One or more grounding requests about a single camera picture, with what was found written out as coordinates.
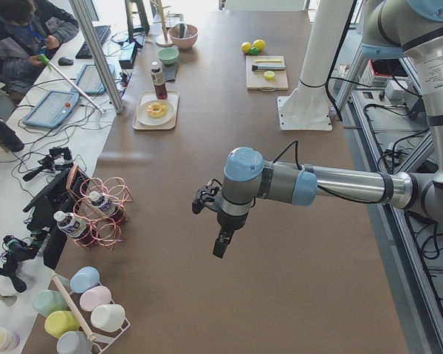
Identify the pink plastic cup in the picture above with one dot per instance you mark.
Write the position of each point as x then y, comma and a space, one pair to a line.
98, 295

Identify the grey plastic cup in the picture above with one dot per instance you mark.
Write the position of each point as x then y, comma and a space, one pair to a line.
74, 342

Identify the pink ice bowl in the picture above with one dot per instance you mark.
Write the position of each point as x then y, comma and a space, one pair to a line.
184, 43

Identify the copper wire bottle rack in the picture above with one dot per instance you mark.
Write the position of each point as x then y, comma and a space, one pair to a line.
103, 230

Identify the half lemon slice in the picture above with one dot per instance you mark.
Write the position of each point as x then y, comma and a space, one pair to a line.
269, 75

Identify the cream rabbit serving tray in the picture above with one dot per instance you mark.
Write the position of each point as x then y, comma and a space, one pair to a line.
145, 96

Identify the dark tea bottle on tray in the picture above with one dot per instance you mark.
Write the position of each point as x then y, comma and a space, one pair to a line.
158, 79

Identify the black computer mouse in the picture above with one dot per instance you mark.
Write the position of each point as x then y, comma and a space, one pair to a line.
64, 61

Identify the bamboo cutting board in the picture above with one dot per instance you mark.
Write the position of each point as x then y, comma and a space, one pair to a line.
256, 81

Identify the steel muddler with black tip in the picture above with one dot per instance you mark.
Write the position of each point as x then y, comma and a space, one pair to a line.
267, 67

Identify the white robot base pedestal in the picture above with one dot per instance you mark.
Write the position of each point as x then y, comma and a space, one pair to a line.
307, 107

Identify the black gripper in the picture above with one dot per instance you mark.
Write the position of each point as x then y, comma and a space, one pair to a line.
230, 222

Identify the yellow plastic knife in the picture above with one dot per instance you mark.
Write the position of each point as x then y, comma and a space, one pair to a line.
268, 60

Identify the blue teach pendant far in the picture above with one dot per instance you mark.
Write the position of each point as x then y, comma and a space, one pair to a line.
88, 80

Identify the yellow lemon near board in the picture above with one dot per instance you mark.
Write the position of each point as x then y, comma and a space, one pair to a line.
260, 44

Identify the aluminium frame post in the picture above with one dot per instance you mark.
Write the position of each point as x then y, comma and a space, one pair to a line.
86, 26

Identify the blue plastic cup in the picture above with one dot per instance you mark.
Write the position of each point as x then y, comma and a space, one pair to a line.
84, 279

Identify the white plastic cup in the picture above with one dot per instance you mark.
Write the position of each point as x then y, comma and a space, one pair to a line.
109, 317

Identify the yellow lemon far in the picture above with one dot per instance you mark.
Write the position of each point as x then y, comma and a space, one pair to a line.
246, 47

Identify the black thermos flask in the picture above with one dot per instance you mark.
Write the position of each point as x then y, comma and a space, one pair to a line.
9, 139

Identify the white round plate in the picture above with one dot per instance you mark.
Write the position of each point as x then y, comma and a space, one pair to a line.
143, 118

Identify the grey folded cloth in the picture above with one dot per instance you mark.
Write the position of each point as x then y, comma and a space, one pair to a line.
170, 73

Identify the seated person in dark jacket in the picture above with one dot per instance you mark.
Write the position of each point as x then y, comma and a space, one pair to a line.
29, 29

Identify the metal ice scoop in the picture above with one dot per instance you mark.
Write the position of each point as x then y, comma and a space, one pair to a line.
181, 30

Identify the white wire cup rack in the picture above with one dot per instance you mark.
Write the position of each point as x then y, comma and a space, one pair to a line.
101, 339

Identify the yellow plastic cup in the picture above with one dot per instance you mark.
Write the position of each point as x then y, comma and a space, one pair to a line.
60, 322

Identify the blue teach pendant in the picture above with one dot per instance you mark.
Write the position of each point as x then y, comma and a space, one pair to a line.
88, 80
52, 109

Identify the mint green bowl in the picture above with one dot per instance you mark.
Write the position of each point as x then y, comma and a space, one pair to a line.
168, 56

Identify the bottle in copper rack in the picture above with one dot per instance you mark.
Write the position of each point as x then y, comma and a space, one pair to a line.
103, 204

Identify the mint plastic cup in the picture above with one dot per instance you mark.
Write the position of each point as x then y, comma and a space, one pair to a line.
48, 301

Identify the green lime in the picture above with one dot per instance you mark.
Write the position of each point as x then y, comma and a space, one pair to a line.
254, 50

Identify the wooden cup tree stand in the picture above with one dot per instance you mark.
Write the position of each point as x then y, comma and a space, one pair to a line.
162, 40

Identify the blue teach pendant near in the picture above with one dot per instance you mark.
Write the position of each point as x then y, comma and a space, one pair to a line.
52, 109

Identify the braided glazed donut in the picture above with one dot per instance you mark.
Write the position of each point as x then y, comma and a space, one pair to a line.
156, 110

